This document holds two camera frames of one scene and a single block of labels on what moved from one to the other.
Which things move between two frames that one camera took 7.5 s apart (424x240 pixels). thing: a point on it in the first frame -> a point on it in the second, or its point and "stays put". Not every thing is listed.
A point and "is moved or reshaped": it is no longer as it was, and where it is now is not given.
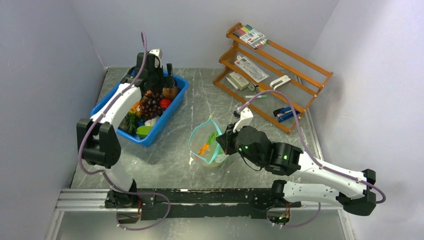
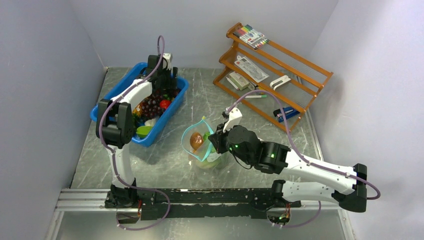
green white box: x=238 y=80 stays put
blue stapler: x=283 y=113 stays put
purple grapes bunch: x=151 y=106 stays put
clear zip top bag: x=203 y=144 is moved or reshaped
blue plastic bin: x=182 y=82 stays put
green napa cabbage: x=212 y=137 is moved or reshaped
